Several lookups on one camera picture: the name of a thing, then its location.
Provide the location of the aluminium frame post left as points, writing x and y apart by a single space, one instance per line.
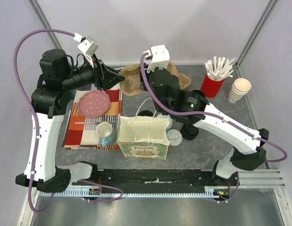
44 22

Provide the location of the pink dotted plate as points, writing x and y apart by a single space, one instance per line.
94 104

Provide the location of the white lid stack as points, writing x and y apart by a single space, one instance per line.
174 137

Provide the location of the black plastic lid stack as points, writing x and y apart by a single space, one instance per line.
189 132

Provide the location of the pink handled knife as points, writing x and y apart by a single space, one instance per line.
91 122

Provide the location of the green patterned paper bag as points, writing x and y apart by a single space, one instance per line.
143 137

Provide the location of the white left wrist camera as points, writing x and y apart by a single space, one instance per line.
87 46

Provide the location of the red ribbed paper cup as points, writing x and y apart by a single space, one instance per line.
210 88

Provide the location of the aluminium frame post right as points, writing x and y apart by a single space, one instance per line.
254 34

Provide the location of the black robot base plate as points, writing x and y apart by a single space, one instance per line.
161 180

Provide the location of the aluminium frame post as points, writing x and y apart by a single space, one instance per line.
254 34
44 22

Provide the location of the black plastic cup lid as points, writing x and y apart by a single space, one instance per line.
145 113

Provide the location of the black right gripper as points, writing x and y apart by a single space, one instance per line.
149 76

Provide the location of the white paper cup stack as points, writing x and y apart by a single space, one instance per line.
240 87

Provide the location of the colourful patterned placemat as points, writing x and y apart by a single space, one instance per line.
84 136

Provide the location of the white wrapped straws bundle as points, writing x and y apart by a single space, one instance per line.
219 68

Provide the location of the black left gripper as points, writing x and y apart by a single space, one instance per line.
104 76

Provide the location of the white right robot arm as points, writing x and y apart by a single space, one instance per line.
193 109

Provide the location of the white slotted cable duct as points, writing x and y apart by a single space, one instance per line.
90 192

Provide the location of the brown pulp cup carrier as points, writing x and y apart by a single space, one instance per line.
131 85

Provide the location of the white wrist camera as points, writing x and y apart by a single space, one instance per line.
159 58
87 46

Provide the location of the light blue ceramic mug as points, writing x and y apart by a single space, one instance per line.
106 132

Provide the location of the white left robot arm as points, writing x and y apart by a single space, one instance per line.
48 106

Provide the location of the white plastic cup lid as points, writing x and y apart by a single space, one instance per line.
163 116

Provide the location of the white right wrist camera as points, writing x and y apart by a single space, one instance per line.
159 58

